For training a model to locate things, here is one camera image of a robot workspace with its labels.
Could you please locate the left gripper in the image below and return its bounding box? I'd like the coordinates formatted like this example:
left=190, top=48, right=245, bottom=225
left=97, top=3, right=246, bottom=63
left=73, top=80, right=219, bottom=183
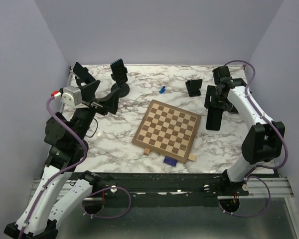
left=72, top=80, right=122, bottom=143

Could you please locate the black smartphone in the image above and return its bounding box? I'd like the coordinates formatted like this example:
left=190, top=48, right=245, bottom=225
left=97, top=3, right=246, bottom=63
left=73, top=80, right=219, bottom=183
left=206, top=107, right=223, bottom=131

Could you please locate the black round-base phone stand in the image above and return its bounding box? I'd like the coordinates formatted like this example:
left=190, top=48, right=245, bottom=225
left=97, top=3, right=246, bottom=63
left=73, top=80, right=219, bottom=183
left=110, top=66, right=131, bottom=98

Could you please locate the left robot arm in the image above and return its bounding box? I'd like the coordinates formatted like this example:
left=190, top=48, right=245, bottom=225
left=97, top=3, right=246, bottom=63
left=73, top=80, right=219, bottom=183
left=4, top=80, right=122, bottom=239

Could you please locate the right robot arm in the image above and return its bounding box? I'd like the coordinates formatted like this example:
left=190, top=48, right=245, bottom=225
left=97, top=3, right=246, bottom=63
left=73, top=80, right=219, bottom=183
left=204, top=66, right=285, bottom=195

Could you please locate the black corner phone stand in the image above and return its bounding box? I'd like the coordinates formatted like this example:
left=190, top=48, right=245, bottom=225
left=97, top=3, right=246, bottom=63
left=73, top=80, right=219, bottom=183
left=75, top=75, right=90, bottom=87

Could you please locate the small black folding stand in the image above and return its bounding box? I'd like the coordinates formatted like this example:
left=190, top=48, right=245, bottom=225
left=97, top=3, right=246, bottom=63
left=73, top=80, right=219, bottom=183
left=185, top=79, right=202, bottom=97

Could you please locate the dark phone on corner stand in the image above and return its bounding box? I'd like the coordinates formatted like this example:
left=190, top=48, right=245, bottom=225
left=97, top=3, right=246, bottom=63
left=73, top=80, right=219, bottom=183
left=72, top=62, right=95, bottom=83

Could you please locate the small blue plastic piece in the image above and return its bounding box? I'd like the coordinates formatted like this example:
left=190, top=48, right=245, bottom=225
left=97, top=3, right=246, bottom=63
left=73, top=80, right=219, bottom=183
left=159, top=86, right=165, bottom=94

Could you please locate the wooden chessboard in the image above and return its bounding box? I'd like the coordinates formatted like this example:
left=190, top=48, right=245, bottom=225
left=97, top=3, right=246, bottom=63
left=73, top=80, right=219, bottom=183
left=132, top=100, right=201, bottom=163

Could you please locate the dark blue card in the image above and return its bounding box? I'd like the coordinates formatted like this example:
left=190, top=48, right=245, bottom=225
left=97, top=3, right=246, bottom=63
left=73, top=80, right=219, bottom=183
left=163, top=156, right=177, bottom=167

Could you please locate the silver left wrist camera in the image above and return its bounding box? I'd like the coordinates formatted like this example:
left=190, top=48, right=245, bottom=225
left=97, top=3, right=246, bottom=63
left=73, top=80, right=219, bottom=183
left=51, top=86, right=82, bottom=108

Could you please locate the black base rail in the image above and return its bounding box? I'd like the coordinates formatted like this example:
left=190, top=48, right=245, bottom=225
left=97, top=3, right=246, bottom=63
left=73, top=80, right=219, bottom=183
left=83, top=173, right=249, bottom=210

